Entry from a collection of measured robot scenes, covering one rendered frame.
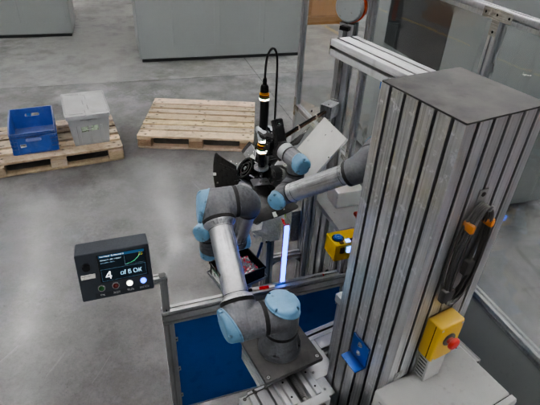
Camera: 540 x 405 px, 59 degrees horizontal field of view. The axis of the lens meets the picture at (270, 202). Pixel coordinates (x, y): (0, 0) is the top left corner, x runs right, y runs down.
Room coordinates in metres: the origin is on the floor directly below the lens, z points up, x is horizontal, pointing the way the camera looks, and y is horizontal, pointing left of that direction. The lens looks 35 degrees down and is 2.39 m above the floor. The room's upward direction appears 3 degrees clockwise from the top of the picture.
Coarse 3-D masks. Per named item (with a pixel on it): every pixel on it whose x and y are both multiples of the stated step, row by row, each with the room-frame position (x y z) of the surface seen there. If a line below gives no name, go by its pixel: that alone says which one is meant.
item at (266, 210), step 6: (252, 186) 1.86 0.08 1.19; (258, 186) 1.86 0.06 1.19; (264, 186) 1.87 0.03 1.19; (270, 186) 1.87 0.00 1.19; (258, 192) 1.82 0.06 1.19; (264, 192) 1.82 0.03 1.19; (270, 192) 1.83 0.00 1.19; (264, 198) 1.78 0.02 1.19; (264, 204) 1.74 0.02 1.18; (288, 204) 1.74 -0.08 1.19; (294, 204) 1.74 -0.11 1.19; (264, 210) 1.71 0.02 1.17; (270, 210) 1.71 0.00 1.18; (276, 210) 1.71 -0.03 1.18; (288, 210) 1.70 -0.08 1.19; (258, 216) 1.68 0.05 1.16; (264, 216) 1.67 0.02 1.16; (270, 216) 1.67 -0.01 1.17; (258, 222) 1.65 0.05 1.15
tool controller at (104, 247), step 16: (112, 240) 1.37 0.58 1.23; (128, 240) 1.37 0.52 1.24; (144, 240) 1.36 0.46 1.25; (80, 256) 1.25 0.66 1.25; (96, 256) 1.27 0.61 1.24; (112, 256) 1.28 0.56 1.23; (128, 256) 1.30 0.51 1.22; (144, 256) 1.32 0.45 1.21; (80, 272) 1.23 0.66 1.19; (96, 272) 1.25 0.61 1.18; (128, 272) 1.28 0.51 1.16; (144, 272) 1.30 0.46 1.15; (80, 288) 1.21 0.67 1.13; (96, 288) 1.23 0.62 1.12; (112, 288) 1.25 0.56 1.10; (128, 288) 1.26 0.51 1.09; (144, 288) 1.28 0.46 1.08
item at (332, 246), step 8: (336, 232) 1.70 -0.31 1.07; (344, 232) 1.71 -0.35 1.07; (352, 232) 1.71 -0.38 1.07; (328, 240) 1.67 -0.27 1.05; (336, 240) 1.64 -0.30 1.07; (344, 240) 1.65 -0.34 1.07; (328, 248) 1.66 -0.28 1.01; (336, 248) 1.61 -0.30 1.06; (336, 256) 1.61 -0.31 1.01; (344, 256) 1.62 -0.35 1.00
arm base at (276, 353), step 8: (296, 336) 1.06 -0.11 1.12; (264, 344) 1.04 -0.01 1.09; (272, 344) 1.03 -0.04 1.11; (280, 344) 1.03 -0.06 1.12; (288, 344) 1.03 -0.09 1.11; (296, 344) 1.05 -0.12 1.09; (264, 352) 1.03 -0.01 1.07; (272, 352) 1.03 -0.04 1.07; (280, 352) 1.02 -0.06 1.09; (288, 352) 1.02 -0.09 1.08; (296, 352) 1.04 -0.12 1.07; (272, 360) 1.01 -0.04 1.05; (280, 360) 1.01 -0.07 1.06; (288, 360) 1.02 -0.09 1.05
